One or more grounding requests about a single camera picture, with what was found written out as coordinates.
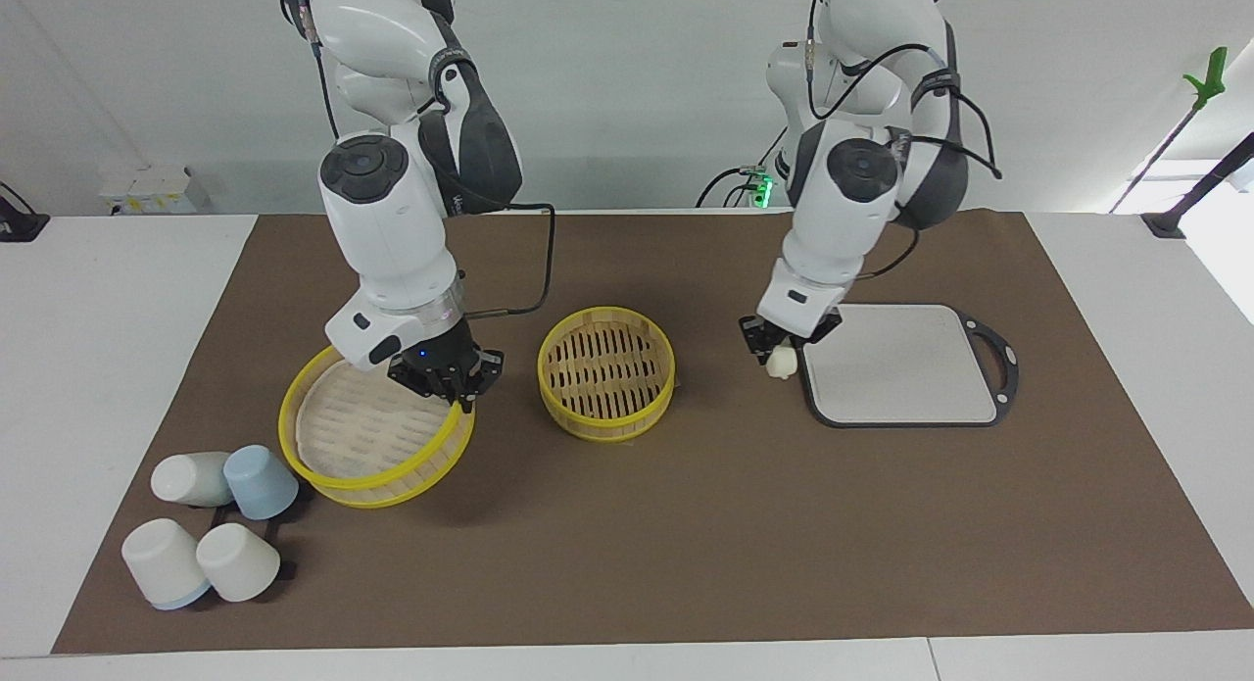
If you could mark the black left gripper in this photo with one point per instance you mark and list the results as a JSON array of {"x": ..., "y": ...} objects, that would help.
[{"x": 784, "y": 336}]

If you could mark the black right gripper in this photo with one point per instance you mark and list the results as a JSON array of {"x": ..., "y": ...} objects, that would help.
[{"x": 436, "y": 353}]

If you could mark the white steamed bun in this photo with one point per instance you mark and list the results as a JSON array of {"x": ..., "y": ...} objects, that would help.
[{"x": 781, "y": 362}]

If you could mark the yellow bamboo steamer lid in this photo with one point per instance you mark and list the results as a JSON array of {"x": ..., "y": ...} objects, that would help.
[{"x": 362, "y": 436}]

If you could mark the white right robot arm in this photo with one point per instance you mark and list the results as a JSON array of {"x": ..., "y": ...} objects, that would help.
[{"x": 387, "y": 230}]

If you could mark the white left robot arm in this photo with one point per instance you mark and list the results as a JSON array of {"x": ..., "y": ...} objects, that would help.
[{"x": 833, "y": 230}]

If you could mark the yellow bamboo steamer base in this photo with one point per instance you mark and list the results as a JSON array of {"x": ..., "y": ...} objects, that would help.
[{"x": 607, "y": 367}]

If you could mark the green lit base connector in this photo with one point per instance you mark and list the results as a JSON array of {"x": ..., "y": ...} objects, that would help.
[{"x": 762, "y": 186}]

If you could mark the light blue plastic cup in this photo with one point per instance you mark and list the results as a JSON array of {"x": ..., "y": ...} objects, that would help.
[{"x": 260, "y": 480}]

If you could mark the brown table mat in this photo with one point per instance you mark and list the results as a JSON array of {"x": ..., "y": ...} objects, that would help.
[{"x": 686, "y": 544}]

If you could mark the black cup rack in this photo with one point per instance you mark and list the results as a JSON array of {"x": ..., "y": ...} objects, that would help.
[{"x": 284, "y": 568}]

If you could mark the cream plastic cup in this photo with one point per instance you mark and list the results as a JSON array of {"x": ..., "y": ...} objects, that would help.
[{"x": 238, "y": 561}]

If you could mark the white plastic cup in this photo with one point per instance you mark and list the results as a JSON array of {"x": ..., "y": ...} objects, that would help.
[
  {"x": 186, "y": 477},
  {"x": 162, "y": 561}
]

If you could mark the white cardboard box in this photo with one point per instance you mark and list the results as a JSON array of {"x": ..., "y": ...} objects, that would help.
[{"x": 147, "y": 189}]

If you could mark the black stand with foot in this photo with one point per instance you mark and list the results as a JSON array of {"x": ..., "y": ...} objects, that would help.
[{"x": 1166, "y": 225}]

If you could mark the black table clamp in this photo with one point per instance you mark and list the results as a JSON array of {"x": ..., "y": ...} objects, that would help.
[{"x": 20, "y": 227}]

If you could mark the green tipped pole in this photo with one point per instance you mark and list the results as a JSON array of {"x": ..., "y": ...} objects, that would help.
[{"x": 1210, "y": 78}]

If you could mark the white cutting board grey frame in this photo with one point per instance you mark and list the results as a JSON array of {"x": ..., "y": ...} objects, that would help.
[{"x": 901, "y": 367}]

